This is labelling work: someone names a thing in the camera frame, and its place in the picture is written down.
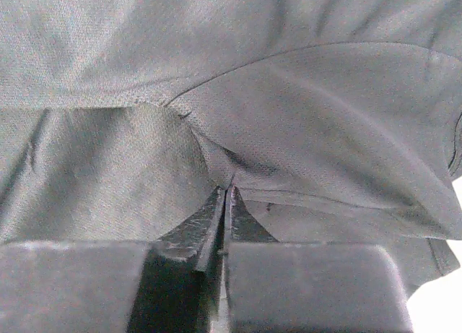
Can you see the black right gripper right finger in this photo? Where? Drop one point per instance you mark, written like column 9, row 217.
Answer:
column 307, row 287

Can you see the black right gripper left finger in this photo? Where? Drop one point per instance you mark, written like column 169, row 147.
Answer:
column 114, row 286

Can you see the black t-shirt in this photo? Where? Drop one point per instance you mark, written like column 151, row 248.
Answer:
column 337, row 120

